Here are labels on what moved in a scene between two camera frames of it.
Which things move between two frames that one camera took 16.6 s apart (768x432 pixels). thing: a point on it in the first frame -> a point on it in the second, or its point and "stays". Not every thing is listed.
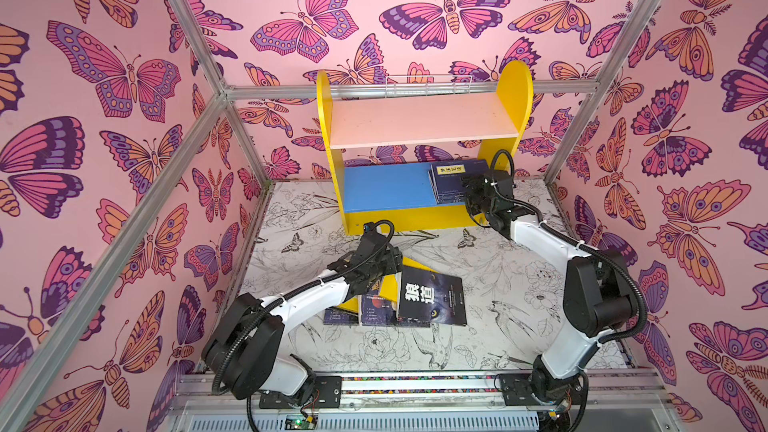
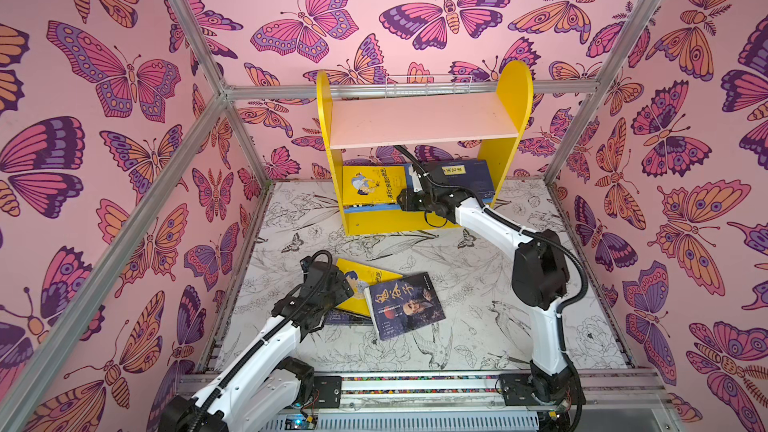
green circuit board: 299,422 stays
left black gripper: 392,260 -> 340,287
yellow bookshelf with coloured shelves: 396,196 stays
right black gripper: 474,186 -> 408,199
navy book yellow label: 448,176 stays
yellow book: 390,285 -> 373,185
